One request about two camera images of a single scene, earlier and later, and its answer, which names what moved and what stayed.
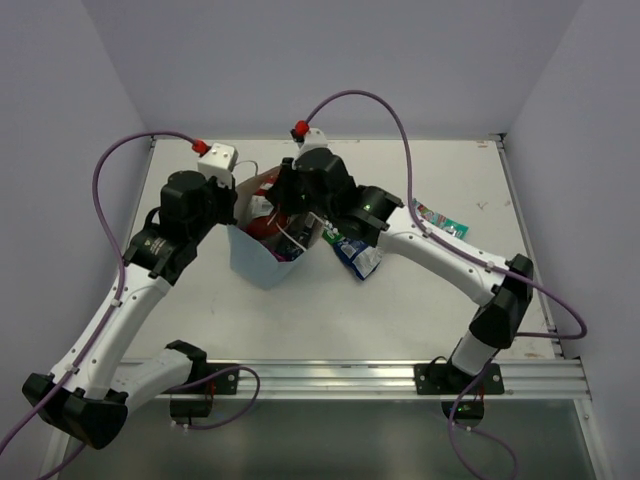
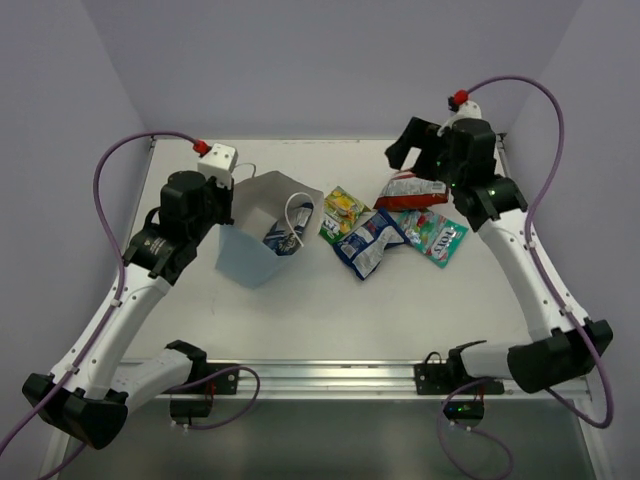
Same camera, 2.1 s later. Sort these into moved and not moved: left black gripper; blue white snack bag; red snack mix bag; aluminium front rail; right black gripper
Moved: right black gripper; red snack mix bag
Not moved: aluminium front rail; blue white snack bag; left black gripper
